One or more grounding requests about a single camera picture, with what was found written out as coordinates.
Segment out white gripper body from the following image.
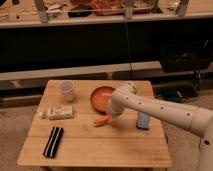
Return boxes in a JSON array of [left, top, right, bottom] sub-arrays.
[[106, 99, 122, 123]]

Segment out orange pepper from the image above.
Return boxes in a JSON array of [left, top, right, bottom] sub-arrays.
[[94, 115, 109, 127]]

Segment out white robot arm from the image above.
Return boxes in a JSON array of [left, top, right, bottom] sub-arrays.
[[107, 82, 213, 171]]

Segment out orange ceramic bowl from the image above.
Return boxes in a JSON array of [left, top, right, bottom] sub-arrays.
[[90, 86, 114, 114]]

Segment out blue grey sponge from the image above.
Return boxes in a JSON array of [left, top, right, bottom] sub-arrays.
[[136, 112, 150, 130]]

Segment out wooden folding table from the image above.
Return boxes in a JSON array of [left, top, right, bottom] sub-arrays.
[[17, 80, 172, 168]]

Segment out translucent plastic cup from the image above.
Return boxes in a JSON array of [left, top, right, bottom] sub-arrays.
[[58, 81, 74, 102]]

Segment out white plastic bottle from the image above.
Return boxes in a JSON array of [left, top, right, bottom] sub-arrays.
[[38, 105, 74, 120]]

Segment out black bag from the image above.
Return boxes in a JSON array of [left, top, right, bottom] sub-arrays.
[[159, 42, 213, 73]]

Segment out black white striped block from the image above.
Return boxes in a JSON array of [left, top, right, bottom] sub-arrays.
[[43, 127, 64, 158]]

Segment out black vertical cable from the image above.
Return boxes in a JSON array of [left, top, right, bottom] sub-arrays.
[[123, 18, 134, 79]]

